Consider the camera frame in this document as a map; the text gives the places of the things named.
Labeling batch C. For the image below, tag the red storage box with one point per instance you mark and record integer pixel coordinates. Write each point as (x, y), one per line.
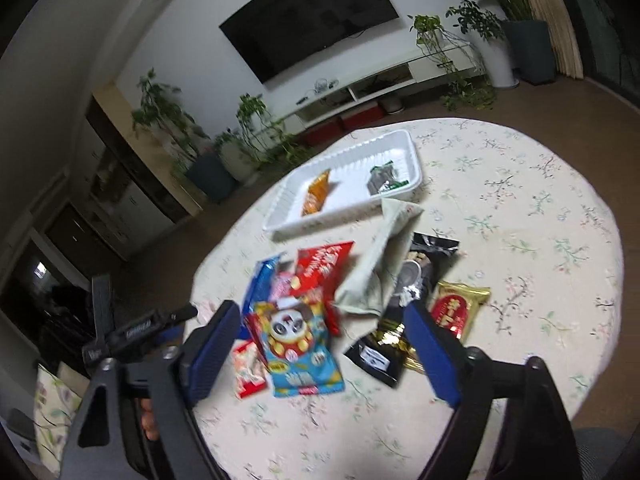
(361, 117)
(325, 135)

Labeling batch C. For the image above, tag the dark blue plant pot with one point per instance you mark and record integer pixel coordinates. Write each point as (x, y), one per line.
(212, 177)

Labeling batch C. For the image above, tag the red white snack packet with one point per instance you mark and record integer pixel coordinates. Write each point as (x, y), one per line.
(247, 372)

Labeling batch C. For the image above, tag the gold red snack packet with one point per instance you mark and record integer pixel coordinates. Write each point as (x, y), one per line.
(452, 310)

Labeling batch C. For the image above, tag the tall leafy plant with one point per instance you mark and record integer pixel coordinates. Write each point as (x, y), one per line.
(160, 110)

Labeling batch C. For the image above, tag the blue panda snack packet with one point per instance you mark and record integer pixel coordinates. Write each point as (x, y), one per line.
(295, 350)

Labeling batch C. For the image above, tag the orange snack packet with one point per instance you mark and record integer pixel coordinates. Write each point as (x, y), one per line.
(316, 194)

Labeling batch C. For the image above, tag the small leafy tree plant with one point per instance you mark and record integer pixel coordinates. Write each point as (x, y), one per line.
(472, 15)

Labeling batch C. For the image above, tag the pale green snack packet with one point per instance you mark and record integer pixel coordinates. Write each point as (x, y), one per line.
(380, 270)

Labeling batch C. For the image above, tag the pink snack packet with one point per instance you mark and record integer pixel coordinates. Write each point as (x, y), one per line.
(281, 285)

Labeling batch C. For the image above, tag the wooden display cabinet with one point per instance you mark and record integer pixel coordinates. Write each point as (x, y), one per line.
(130, 180)

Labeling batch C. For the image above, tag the white television cabinet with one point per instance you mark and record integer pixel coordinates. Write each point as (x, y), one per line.
(330, 102)

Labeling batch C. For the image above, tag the small white bin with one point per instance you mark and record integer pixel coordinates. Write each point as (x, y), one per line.
(393, 105)

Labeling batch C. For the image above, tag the person's left hand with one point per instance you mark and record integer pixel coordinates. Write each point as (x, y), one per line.
(149, 417)

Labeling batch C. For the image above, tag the round white plant pot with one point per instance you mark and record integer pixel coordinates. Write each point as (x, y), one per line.
(237, 160)

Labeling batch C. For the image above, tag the blue white snack packet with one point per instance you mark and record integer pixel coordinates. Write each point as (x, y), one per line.
(260, 280)

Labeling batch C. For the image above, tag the floral cushion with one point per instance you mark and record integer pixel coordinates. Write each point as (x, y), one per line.
(52, 410)

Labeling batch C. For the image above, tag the trailing vine plant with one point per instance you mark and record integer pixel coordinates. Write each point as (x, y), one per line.
(435, 35)

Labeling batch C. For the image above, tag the green dark snack packet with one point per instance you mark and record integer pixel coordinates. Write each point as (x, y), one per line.
(381, 180)

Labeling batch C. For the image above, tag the black wall television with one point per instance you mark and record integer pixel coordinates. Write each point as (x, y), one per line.
(310, 20)

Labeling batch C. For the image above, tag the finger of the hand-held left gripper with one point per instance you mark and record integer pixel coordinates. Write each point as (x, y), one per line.
(180, 313)
(102, 305)

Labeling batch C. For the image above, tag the large red snack packet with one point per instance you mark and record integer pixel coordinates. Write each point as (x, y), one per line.
(320, 265)

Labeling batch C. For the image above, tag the beige bamboo blind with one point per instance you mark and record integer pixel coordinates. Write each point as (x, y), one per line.
(555, 20)

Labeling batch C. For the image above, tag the white plastic tray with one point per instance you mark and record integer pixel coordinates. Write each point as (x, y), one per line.
(345, 185)

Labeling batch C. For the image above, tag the tall white plant pot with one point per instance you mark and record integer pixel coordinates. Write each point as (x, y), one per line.
(497, 60)

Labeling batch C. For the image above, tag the black cookie snack packet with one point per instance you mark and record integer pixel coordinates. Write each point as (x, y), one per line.
(430, 255)

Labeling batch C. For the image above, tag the tall dark plant pot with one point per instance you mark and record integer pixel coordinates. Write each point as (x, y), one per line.
(530, 52)

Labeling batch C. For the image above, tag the bushy green plant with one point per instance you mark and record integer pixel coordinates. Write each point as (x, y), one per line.
(260, 130)

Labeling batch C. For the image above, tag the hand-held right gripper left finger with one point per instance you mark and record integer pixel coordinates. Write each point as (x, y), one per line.
(215, 352)

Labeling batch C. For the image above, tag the black gold snack packet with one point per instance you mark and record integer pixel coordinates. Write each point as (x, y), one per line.
(380, 355)

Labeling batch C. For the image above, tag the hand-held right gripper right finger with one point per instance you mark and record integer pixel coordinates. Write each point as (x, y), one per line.
(432, 360)

